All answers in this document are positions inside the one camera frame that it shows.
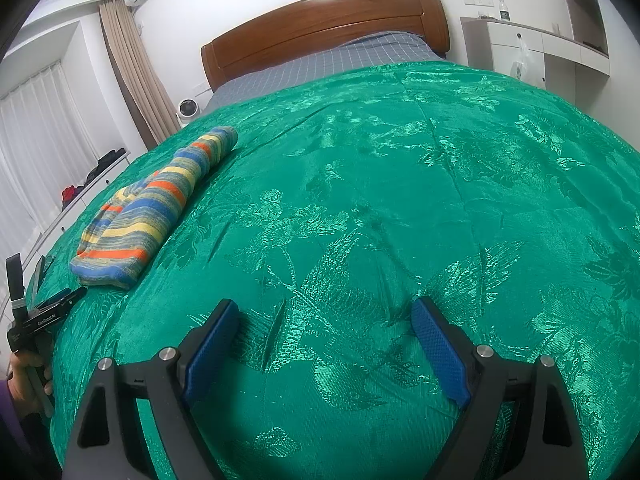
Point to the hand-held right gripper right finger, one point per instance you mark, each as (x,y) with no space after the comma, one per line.
(442,355)

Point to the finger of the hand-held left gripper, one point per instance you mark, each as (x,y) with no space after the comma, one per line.
(62,301)

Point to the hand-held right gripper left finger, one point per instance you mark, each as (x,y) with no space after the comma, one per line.
(210,355)

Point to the striped knit sweater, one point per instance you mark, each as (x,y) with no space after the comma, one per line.
(145,210)

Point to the person's left forearm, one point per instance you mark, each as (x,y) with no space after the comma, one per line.
(10,420)

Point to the black clothes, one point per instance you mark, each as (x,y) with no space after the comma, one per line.
(107,165)

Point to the person's left hand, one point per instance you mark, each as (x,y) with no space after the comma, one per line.
(22,380)

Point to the white low cabinet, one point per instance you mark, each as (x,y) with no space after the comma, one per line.
(50,230)

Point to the red cloth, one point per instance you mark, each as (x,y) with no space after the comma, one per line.
(72,195)

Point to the white sheer curtain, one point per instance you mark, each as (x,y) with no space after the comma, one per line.
(40,160)

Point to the green patterned blanket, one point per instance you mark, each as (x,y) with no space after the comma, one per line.
(375,210)

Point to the beige curtain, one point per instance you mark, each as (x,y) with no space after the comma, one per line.
(135,75)

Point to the clear plastic bag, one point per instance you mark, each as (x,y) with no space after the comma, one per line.
(525,62)

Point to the grey checked bed sheet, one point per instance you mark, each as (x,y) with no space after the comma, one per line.
(320,70)

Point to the white desk cabinet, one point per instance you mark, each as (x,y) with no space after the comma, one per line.
(560,50)

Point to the wooden headboard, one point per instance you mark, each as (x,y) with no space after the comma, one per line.
(325,25)

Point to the clear water bottle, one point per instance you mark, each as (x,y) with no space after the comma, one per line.
(504,10)

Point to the white round camera device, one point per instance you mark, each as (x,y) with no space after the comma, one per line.
(188,112)

